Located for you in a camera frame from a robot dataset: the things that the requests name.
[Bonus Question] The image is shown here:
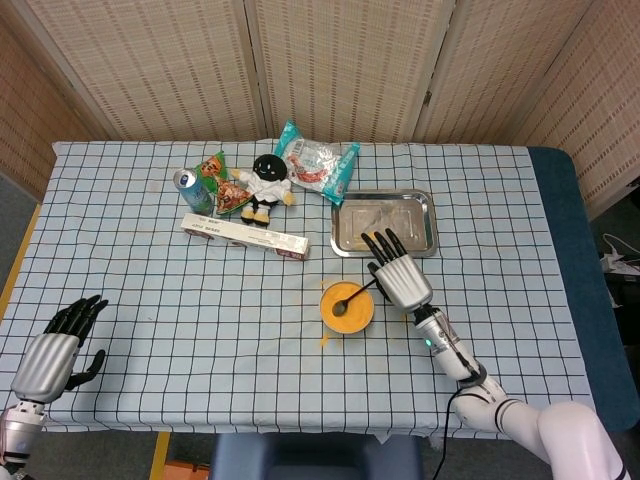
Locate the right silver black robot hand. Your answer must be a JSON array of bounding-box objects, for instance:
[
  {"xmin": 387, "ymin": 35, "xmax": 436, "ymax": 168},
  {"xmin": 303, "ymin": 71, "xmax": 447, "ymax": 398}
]
[{"xmin": 360, "ymin": 228, "xmax": 434, "ymax": 315}]

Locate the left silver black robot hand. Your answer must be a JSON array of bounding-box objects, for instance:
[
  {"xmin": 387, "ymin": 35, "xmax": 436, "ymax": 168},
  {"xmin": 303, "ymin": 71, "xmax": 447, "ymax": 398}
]
[{"xmin": 10, "ymin": 294, "xmax": 109, "ymax": 405}]

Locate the dark metal spoon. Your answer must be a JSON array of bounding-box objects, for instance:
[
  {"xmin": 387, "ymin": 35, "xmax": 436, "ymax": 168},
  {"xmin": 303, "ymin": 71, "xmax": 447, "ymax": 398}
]
[{"xmin": 331, "ymin": 279, "xmax": 379, "ymax": 317}]

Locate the beige bowl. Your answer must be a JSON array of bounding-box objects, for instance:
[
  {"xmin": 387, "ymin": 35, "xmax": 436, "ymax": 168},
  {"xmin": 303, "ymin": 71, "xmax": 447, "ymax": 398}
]
[{"xmin": 319, "ymin": 280, "xmax": 376, "ymax": 336}]

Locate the stainless steel tray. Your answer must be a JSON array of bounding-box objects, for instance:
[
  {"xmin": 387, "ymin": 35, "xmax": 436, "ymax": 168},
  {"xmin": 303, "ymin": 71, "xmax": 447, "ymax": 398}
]
[{"xmin": 330, "ymin": 188, "xmax": 440, "ymax": 259}]

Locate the teal clear food bag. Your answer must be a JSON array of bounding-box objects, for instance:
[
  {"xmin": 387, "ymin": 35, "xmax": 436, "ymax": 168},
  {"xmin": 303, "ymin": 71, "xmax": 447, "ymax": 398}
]
[{"xmin": 273, "ymin": 119, "xmax": 362, "ymax": 206}]

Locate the blue checked tablecloth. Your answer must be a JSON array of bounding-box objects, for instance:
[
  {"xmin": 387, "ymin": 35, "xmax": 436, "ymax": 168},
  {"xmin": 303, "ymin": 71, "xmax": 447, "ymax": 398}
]
[{"xmin": 0, "ymin": 140, "xmax": 601, "ymax": 434}]

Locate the black plush doll white robe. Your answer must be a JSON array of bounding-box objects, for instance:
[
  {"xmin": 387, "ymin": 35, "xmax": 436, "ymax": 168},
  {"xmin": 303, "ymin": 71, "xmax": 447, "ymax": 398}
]
[{"xmin": 228, "ymin": 153, "xmax": 297, "ymax": 226}]

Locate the white cling film box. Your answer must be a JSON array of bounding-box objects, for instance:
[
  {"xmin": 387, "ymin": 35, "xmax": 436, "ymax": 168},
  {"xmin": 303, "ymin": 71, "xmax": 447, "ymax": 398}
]
[{"xmin": 180, "ymin": 212, "xmax": 310, "ymax": 263}]

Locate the orange box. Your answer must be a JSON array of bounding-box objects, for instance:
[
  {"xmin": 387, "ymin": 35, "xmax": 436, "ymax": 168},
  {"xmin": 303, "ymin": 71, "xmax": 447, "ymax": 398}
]
[{"xmin": 163, "ymin": 459, "xmax": 214, "ymax": 480}]

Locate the green orange snack bag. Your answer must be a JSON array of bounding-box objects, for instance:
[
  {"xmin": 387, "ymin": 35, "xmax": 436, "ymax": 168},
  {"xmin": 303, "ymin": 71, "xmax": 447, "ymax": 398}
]
[{"xmin": 200, "ymin": 151, "xmax": 254, "ymax": 217}]

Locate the dark blue padded seat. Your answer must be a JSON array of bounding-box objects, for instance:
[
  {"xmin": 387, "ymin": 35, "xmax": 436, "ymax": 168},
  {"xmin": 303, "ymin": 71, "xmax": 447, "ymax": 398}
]
[{"xmin": 209, "ymin": 432, "xmax": 424, "ymax": 480}]

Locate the blue drink can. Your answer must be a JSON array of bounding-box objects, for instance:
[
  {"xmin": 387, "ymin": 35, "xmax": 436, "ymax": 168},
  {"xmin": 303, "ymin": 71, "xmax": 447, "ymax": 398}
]
[{"xmin": 173, "ymin": 167, "xmax": 215, "ymax": 216}]

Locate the woven folding screen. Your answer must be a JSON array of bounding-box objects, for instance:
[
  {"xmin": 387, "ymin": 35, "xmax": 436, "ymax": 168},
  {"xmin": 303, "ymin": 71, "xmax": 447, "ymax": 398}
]
[{"xmin": 0, "ymin": 0, "xmax": 640, "ymax": 221}]

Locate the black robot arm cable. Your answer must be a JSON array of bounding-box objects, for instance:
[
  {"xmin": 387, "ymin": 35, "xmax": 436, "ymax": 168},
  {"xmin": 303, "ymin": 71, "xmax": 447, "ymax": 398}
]
[{"xmin": 430, "ymin": 319, "xmax": 489, "ymax": 480}]

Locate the white cable bundle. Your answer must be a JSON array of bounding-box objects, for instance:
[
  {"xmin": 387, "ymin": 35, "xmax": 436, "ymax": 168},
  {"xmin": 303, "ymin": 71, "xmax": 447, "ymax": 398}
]
[{"xmin": 598, "ymin": 232, "xmax": 640, "ymax": 277}]

